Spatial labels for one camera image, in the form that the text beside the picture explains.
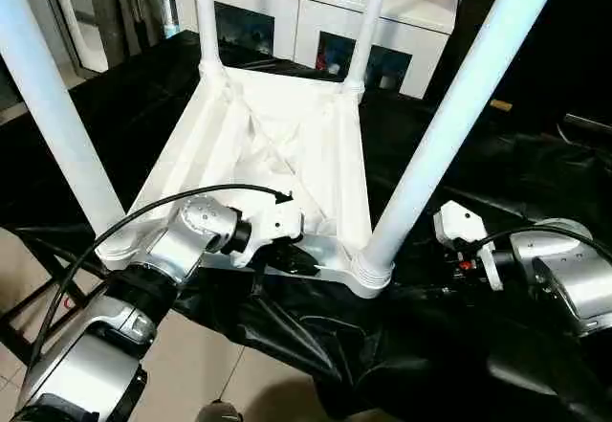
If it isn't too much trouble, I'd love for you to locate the white plastic table top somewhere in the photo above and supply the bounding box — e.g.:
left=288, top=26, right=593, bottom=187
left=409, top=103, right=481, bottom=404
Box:
left=93, top=60, right=396, bottom=301

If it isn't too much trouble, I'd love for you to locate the black mat cover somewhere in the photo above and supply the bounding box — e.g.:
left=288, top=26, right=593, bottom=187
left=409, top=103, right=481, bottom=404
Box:
left=0, top=29, right=612, bottom=422

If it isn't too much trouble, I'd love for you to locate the long black pole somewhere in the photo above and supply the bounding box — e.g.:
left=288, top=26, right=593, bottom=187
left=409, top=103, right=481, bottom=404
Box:
left=563, top=114, right=612, bottom=129

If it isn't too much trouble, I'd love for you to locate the white cabinet with glass doors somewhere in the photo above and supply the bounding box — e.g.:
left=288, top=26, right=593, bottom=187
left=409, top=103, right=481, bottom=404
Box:
left=169, top=0, right=460, bottom=100

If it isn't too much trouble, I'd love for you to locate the black metal stand leg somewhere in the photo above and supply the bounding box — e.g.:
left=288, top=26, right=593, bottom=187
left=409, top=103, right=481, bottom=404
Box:
left=0, top=230, right=111, bottom=361

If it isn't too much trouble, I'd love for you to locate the grey metal rack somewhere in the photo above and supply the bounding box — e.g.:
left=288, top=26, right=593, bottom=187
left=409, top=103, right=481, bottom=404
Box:
left=0, top=0, right=176, bottom=102

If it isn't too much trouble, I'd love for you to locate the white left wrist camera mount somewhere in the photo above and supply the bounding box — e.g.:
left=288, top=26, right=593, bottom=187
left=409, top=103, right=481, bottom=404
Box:
left=233, top=196, right=305, bottom=268

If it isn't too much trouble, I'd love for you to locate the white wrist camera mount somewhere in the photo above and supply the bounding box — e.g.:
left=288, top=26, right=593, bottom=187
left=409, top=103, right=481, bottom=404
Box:
left=233, top=196, right=305, bottom=268
left=432, top=200, right=506, bottom=292

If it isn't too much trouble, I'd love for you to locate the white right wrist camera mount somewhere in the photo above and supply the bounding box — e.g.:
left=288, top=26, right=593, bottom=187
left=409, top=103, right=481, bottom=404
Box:
left=432, top=200, right=506, bottom=292

